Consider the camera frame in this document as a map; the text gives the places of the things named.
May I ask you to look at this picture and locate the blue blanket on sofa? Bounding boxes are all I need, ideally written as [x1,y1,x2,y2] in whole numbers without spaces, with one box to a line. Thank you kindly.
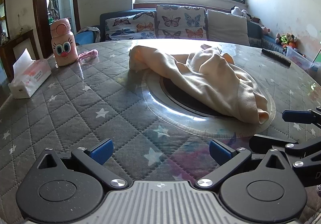
[75,26,101,46]

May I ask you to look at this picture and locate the butterfly cushion left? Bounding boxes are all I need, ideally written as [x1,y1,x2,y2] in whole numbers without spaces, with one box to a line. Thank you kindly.
[105,11,156,41]

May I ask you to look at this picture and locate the plush toys pile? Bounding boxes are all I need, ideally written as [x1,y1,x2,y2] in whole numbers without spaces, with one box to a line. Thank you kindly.
[275,33,298,50]

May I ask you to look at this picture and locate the dark wooden door frame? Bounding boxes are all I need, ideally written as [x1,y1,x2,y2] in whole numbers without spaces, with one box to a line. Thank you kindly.
[33,0,80,59]

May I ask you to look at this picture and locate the cream sweatshirt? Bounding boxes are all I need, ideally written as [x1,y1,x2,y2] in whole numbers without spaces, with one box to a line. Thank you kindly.
[129,46,269,124]

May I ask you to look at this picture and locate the pink cartoon water bottle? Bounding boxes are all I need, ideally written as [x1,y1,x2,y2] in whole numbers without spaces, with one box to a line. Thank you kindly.
[50,18,78,67]

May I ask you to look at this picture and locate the butterfly cushion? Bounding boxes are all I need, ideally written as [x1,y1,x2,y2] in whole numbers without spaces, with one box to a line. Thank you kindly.
[156,5,207,40]
[105,11,156,41]

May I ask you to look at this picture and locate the white tissue box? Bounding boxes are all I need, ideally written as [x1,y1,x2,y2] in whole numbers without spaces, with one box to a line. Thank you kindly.
[8,48,51,99]

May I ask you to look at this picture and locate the black remote control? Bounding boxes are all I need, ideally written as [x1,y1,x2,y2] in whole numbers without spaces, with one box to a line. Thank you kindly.
[261,49,291,67]

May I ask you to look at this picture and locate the dark blue sofa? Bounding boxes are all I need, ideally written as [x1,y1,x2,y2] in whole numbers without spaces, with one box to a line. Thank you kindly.
[94,8,286,55]

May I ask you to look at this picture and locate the white plush toy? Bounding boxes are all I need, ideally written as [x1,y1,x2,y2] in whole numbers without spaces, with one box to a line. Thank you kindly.
[231,6,252,20]

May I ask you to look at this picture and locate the butterfly cushion middle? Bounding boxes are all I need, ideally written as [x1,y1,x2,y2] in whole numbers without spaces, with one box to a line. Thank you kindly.
[156,5,207,40]

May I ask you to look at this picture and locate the plain beige cushion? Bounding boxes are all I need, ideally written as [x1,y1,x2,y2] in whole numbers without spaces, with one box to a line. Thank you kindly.
[207,10,250,46]

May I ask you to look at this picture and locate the clear plastic storage bin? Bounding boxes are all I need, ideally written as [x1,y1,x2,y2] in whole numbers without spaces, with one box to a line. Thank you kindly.
[286,46,313,70]

